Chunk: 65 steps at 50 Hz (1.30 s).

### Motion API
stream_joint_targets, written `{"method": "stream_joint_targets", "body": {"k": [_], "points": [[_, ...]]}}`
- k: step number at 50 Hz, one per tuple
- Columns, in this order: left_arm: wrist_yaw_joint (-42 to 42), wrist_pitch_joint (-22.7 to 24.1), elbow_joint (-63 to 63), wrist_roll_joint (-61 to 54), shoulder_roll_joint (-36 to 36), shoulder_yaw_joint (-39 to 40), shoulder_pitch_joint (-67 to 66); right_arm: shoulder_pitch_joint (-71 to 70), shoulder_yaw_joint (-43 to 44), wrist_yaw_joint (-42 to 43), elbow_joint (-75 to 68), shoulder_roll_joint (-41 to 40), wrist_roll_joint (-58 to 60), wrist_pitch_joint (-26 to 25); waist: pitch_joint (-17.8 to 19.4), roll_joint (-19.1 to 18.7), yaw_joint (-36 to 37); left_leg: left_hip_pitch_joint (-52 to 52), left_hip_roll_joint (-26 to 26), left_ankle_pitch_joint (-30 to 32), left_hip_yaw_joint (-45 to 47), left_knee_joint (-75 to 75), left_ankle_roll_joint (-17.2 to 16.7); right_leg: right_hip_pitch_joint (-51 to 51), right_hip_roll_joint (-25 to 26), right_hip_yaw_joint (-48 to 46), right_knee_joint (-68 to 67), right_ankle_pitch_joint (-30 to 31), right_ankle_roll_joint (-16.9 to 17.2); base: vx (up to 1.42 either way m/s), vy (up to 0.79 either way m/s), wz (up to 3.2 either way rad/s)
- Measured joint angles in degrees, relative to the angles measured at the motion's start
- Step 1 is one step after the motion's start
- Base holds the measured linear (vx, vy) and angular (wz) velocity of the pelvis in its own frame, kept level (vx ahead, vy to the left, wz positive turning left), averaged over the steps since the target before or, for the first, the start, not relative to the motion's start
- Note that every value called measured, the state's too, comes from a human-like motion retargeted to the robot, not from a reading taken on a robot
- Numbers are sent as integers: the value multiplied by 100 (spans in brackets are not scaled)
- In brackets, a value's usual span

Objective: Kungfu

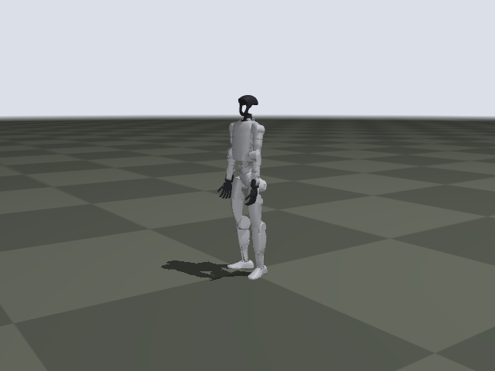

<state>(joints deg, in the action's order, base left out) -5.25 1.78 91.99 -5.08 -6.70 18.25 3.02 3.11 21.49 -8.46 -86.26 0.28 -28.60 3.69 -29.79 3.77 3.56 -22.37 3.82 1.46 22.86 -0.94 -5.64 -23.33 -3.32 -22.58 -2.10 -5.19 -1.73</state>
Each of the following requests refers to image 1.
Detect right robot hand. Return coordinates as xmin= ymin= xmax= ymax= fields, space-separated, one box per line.
xmin=217 ymin=175 xmax=234 ymax=199

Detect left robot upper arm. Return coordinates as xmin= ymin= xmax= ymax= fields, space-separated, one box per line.
xmin=249 ymin=124 xmax=265 ymax=160

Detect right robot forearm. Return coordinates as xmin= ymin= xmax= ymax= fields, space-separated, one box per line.
xmin=226 ymin=155 xmax=236 ymax=180

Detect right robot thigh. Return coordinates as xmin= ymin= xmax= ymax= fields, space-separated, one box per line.
xmin=230 ymin=176 xmax=251 ymax=230

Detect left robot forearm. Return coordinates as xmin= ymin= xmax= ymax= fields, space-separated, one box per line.
xmin=251 ymin=151 xmax=261 ymax=186

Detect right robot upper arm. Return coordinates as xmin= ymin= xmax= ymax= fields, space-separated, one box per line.
xmin=227 ymin=123 xmax=234 ymax=157

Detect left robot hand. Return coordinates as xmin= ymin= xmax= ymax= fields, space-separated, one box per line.
xmin=245 ymin=179 xmax=259 ymax=206

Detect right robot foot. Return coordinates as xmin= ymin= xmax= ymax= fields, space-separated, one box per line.
xmin=227 ymin=260 xmax=254 ymax=269

